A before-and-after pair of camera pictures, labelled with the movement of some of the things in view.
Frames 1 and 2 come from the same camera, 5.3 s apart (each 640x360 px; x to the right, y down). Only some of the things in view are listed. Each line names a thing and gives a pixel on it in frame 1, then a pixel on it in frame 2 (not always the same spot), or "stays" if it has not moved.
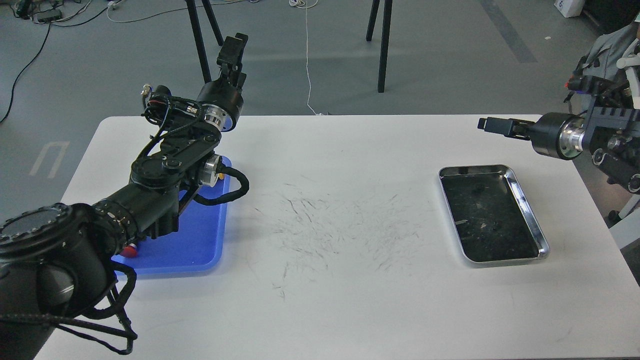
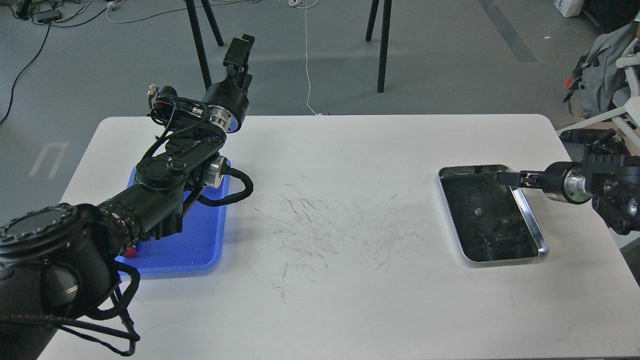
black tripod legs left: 197,36 stays
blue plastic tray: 198,245 stays
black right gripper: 558,135 -> 567,181
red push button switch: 130,251 stays
